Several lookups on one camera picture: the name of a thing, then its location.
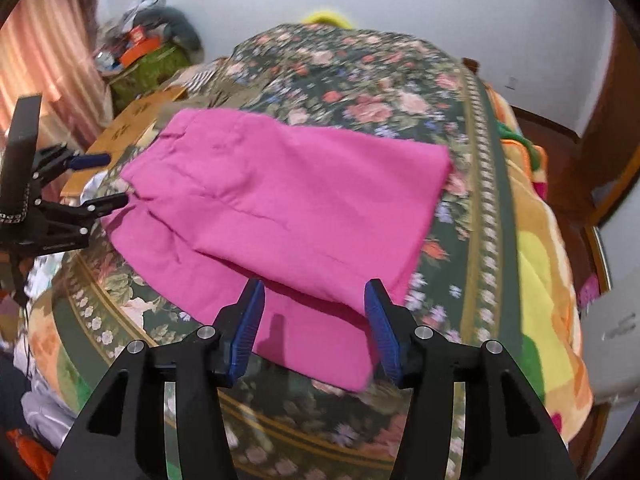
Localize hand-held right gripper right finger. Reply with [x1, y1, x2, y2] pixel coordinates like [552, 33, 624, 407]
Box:
[364, 278, 581, 480]

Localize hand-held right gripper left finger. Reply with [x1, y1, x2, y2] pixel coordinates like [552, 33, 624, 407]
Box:
[50, 278, 266, 480]

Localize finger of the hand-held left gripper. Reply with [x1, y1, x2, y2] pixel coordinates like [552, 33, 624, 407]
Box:
[31, 143, 112, 196]
[31, 193, 129, 256]

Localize pink pants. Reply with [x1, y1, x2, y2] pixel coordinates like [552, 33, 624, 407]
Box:
[101, 108, 454, 393]

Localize cardboard box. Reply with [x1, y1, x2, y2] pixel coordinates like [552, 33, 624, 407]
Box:
[60, 86, 188, 206]

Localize floral green blanket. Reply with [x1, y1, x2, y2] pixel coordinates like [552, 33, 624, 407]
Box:
[50, 23, 526, 480]

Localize green patterned cloth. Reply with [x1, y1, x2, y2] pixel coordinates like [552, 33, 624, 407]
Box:
[109, 42, 193, 118]

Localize pink curtain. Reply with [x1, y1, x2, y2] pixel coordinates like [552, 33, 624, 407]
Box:
[0, 0, 113, 161]

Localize pile of clutter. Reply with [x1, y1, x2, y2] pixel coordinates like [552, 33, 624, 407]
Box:
[94, 0, 203, 72]

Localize orange yellow fleece blanket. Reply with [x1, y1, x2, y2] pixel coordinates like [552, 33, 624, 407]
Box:
[482, 85, 596, 448]

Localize grey white cabinet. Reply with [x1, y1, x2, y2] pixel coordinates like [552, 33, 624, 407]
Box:
[580, 195, 640, 406]

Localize yellow plush item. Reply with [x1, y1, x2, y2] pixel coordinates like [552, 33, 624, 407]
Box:
[301, 8, 355, 28]

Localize wooden door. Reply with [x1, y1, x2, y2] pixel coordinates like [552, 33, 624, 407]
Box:
[567, 20, 640, 231]

